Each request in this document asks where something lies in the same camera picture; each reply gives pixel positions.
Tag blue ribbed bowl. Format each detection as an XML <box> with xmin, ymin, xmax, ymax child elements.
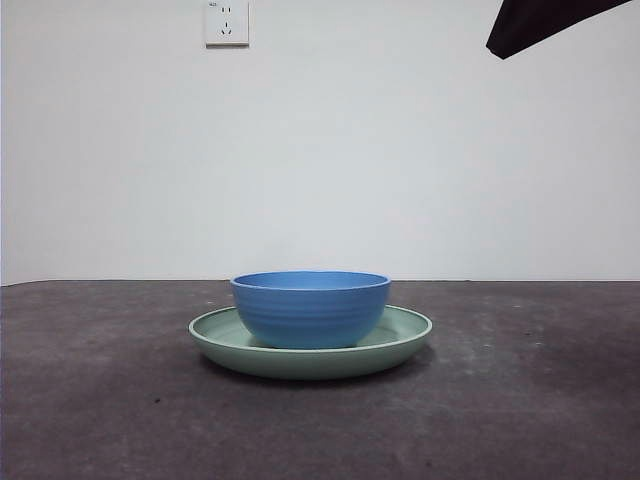
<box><xmin>229</xmin><ymin>270</ymin><xmax>393</xmax><ymax>349</ymax></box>

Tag green shallow plate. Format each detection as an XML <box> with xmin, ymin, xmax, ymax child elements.
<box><xmin>188</xmin><ymin>304</ymin><xmax>434</xmax><ymax>380</ymax></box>

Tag white wall socket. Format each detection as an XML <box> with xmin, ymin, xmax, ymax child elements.
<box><xmin>203</xmin><ymin>0</ymin><xmax>250</xmax><ymax>49</ymax></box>

